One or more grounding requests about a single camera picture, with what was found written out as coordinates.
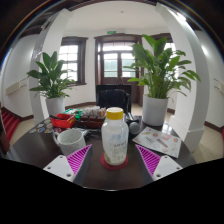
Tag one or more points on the small potted plant, white pot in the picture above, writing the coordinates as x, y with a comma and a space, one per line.
50, 76

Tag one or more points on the wooden window beside small plant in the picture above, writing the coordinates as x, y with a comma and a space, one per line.
70, 56

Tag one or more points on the green exit sign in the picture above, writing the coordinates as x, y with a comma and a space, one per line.
111, 32

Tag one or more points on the clear bottle with yellow cap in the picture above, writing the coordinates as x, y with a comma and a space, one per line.
115, 140

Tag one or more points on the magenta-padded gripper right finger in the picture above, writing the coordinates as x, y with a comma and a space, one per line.
149, 160

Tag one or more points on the white wall rail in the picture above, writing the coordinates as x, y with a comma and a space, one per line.
220, 86
15, 86

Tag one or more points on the wooden window behind large plant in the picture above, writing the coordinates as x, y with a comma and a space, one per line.
170, 43

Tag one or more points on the colourful round stickers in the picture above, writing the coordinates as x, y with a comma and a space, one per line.
42, 127

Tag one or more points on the dark wooden double door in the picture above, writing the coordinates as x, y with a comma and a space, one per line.
115, 60

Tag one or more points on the large potted plant, white pot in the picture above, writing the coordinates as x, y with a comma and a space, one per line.
156, 73

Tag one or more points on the green packet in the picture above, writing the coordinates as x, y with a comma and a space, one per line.
73, 112

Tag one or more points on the black chair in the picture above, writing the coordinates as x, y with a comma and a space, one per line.
113, 98

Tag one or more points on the grey dumbbell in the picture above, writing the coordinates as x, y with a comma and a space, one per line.
134, 127

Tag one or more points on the brown box of snack packets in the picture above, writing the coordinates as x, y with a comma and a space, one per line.
91, 116

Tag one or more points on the flat round red coaster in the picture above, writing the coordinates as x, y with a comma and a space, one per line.
113, 167

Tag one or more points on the red plastic box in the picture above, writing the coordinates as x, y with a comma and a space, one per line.
62, 121

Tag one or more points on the printed paper leaflet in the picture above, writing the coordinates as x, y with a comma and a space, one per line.
158, 141

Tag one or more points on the red stair carpet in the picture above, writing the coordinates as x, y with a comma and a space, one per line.
8, 123

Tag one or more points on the white speckled mug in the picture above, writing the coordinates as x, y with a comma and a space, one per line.
70, 140

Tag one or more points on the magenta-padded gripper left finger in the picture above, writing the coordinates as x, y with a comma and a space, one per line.
79, 159

